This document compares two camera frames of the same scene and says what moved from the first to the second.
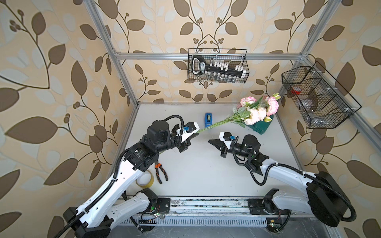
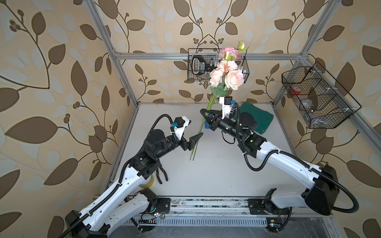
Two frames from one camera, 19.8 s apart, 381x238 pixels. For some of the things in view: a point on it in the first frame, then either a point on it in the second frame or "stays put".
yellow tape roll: [150, 182] stays put
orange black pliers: [158, 165] stays put
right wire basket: [323, 102] stays put
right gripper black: [220, 146] → [215, 122]
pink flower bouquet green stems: [250, 111] → [228, 73]
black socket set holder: [199, 67] stays put
